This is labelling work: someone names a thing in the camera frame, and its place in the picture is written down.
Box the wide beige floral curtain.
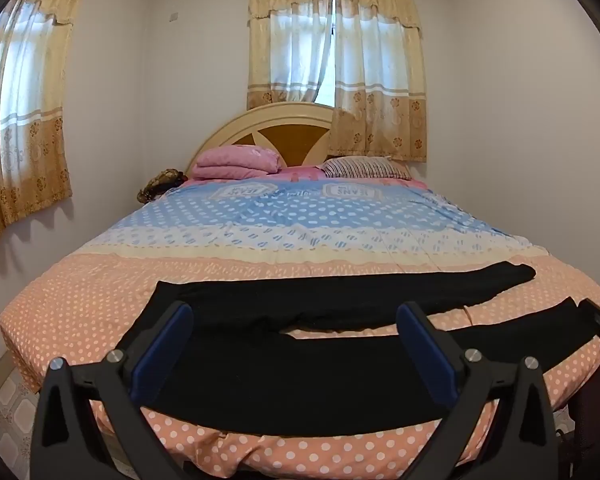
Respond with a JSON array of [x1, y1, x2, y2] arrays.
[[0, 0, 88, 248]]

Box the pink pillow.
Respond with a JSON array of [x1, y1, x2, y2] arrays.
[[275, 165, 327, 182]]

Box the polka dot bed sheet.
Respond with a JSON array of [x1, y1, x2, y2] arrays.
[[0, 175, 600, 480]]

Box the person's dark clothing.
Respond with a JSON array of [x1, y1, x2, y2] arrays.
[[555, 355, 600, 480]]

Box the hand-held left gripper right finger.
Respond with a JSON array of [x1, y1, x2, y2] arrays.
[[396, 302, 563, 480]]

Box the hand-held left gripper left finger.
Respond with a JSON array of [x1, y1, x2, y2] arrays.
[[30, 301, 196, 480]]

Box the folded pink blanket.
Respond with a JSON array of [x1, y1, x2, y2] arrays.
[[191, 145, 287, 181]]

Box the striped pillow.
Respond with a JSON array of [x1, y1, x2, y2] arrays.
[[320, 156, 412, 181]]

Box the narrow beige floral curtain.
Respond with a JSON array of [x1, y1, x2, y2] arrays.
[[246, 0, 428, 163]]

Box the wooden bed headboard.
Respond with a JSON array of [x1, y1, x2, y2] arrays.
[[186, 101, 348, 173]]

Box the black pants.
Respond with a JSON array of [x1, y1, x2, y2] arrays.
[[97, 261, 600, 436]]

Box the brown patterned bag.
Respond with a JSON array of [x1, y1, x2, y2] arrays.
[[137, 167, 188, 204]]

